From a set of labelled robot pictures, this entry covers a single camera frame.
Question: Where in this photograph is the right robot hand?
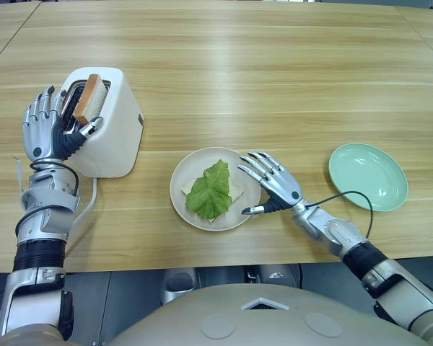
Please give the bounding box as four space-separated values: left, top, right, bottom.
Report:
236 151 307 216

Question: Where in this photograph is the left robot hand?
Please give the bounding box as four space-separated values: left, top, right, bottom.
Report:
21 85 105 161

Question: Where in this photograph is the green plate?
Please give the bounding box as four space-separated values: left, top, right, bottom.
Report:
328 142 409 211

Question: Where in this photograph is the bread slice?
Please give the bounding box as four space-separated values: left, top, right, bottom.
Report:
180 177 245 226
71 73 108 127

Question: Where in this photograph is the green lettuce leaf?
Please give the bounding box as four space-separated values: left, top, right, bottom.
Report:
185 159 234 221

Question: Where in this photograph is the beige plate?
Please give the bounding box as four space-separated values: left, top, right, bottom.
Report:
169 146 263 233

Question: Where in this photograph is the black cable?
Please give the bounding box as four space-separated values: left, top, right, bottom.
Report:
15 160 81 237
305 190 375 239

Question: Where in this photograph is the robot body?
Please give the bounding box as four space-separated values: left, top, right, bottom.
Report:
104 283 431 346

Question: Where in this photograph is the white cord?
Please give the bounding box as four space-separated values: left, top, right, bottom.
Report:
69 177 100 232

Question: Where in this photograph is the cream toaster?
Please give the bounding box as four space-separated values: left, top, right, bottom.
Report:
58 66 146 179

